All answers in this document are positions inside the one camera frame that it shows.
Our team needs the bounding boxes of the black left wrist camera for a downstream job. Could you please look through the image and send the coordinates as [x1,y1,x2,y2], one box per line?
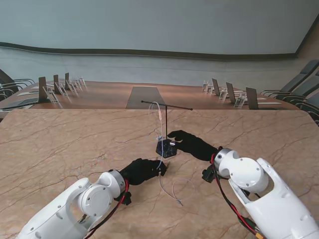
[119,190,133,206]

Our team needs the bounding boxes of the red black right arm cables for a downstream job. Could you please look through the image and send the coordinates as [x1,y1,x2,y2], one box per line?
[211,153,267,239]

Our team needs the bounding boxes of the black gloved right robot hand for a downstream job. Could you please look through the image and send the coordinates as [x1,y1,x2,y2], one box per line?
[167,129,219,162]

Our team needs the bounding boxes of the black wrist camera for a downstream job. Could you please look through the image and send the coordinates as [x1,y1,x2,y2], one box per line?
[119,190,133,206]
[201,165,217,184]

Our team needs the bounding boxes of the printed conference room backdrop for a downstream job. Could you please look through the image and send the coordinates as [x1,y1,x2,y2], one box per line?
[0,0,319,125]

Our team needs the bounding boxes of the black T-shaped earphone rack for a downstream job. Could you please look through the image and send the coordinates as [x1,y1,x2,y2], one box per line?
[141,100,194,159]

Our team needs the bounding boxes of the white wired earphone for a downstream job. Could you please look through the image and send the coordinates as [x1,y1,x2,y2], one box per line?
[148,101,195,207]

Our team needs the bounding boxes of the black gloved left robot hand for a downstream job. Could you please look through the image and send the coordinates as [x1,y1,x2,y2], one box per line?
[119,158,168,186]

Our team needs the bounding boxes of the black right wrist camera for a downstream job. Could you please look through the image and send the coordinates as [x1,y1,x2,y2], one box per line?
[201,165,217,184]

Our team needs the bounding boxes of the red black left arm cables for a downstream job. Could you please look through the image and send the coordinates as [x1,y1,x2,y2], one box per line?
[84,178,131,239]

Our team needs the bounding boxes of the red black arm cables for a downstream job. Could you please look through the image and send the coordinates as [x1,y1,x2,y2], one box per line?
[211,153,267,239]
[84,178,131,239]

